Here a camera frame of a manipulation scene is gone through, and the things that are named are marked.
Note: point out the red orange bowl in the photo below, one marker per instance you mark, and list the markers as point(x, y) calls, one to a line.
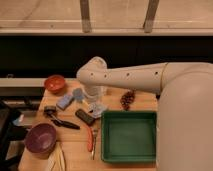
point(54, 83)

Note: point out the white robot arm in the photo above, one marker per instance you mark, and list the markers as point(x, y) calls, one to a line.
point(185, 107)

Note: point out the brown grape bunch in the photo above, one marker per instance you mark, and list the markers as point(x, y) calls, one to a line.
point(127, 99)

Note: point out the black rectangular block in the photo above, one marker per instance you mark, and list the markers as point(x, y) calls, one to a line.
point(81, 114)

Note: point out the purple bowl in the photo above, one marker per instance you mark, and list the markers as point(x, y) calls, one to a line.
point(41, 138)

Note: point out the blue sponge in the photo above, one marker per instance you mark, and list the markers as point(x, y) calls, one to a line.
point(65, 101)

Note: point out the green plastic tray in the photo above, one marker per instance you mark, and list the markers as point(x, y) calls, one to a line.
point(128, 136)

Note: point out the blue round lid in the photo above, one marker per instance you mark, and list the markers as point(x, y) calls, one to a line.
point(78, 95)

